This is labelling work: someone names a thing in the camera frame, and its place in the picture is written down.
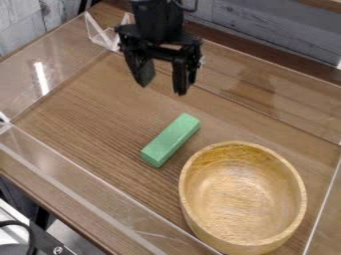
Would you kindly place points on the green rectangular block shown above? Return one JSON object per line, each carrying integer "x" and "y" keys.
{"x": 160, "y": 150}

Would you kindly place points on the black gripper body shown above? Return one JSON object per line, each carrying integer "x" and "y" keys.
{"x": 158, "y": 34}

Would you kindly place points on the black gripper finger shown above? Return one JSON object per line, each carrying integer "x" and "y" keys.
{"x": 142, "y": 67}
{"x": 180, "y": 76}

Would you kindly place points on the brown wooden bowl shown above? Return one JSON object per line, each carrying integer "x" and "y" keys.
{"x": 242, "y": 197}

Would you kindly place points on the clear acrylic corner bracket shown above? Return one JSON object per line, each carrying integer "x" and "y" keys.
{"x": 103, "y": 37}

